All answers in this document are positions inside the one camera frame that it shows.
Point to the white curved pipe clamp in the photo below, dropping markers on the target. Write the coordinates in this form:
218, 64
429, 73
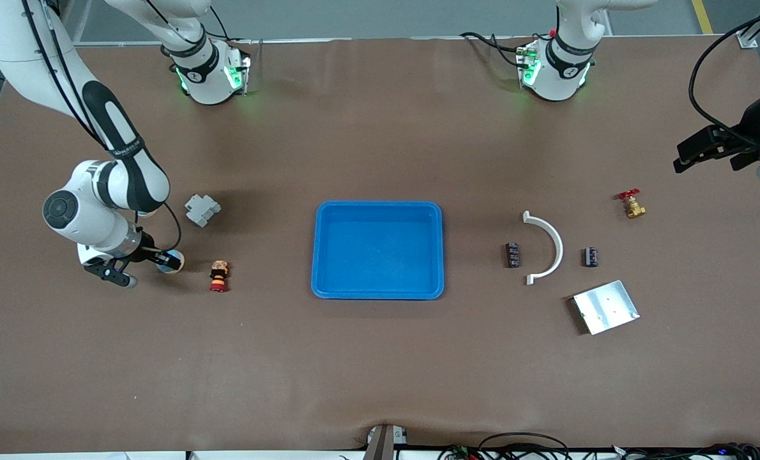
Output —
559, 249

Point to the white grey plastic terminal block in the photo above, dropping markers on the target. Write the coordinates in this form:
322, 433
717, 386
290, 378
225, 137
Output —
201, 209

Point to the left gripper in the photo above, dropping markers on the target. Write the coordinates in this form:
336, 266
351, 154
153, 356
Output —
745, 131

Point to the grey brown mounting bracket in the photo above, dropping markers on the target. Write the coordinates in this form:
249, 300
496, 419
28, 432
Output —
383, 444

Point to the brown table cover mat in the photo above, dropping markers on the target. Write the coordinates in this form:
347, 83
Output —
380, 370

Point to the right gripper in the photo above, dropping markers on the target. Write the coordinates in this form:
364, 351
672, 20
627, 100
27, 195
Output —
142, 253

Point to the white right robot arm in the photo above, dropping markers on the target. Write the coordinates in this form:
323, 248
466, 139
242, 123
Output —
92, 223

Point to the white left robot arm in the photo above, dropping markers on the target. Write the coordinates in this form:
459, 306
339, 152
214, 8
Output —
555, 70

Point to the blue plastic tray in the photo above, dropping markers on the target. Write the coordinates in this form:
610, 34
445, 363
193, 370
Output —
380, 255

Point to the orange red stacked button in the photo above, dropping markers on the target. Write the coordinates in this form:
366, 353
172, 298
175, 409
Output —
219, 275

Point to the silver metal plate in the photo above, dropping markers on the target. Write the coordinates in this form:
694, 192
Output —
607, 308

